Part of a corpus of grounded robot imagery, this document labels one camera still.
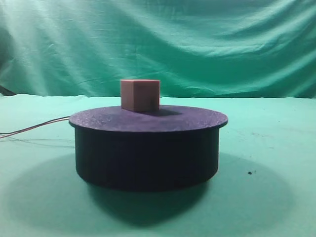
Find red and black wire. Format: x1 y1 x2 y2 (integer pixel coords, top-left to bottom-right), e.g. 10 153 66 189
0 116 71 139

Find green table cloth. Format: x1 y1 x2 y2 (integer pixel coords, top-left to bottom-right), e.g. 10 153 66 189
0 97 316 237

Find pink cube-shaped block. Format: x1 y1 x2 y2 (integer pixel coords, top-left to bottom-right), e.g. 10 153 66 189
120 79 160 112

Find black round turntable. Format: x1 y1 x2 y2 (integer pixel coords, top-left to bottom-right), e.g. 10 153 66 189
69 105 228 192

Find green backdrop cloth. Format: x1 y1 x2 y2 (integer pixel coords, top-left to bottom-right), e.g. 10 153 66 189
0 0 316 98

